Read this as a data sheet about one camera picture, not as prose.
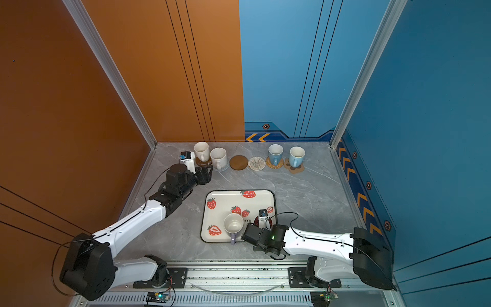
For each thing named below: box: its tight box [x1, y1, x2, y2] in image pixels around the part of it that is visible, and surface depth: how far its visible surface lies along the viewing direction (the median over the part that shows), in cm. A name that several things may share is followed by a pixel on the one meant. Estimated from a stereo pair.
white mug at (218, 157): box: [209, 147, 228, 171], surface depth 105 cm
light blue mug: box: [288, 145, 306, 169], surface depth 104 cm
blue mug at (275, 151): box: [267, 143, 284, 167], surface depth 105 cm
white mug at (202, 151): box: [193, 141, 210, 162], surface depth 107 cm
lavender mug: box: [223, 212, 245, 245], surface depth 83 cm
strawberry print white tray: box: [200, 189, 277, 243], surface depth 95 cm
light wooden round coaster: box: [229, 154, 249, 171], surface depth 111 cm
